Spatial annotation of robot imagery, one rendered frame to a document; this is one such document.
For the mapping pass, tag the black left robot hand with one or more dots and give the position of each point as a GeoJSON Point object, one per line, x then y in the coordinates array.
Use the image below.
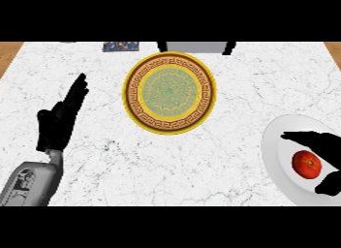
{"type": "Point", "coordinates": [58, 119]}

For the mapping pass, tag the red tomato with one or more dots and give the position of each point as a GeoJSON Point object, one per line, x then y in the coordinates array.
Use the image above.
{"type": "Point", "coordinates": [306, 164]}

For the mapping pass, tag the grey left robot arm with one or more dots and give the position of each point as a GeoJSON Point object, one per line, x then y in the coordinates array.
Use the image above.
{"type": "Point", "coordinates": [33, 180]}

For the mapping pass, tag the yellow patterned plate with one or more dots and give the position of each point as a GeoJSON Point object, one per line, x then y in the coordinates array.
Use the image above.
{"type": "Point", "coordinates": [169, 93]}

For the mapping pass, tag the dark blue patterned box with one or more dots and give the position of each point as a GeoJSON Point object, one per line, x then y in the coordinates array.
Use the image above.
{"type": "Point", "coordinates": [120, 46]}

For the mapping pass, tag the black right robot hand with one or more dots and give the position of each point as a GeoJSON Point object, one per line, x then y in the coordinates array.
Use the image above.
{"type": "Point", "coordinates": [331, 148]}

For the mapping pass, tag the white plate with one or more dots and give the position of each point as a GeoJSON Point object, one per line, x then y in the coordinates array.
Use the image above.
{"type": "Point", "coordinates": [285, 168]}

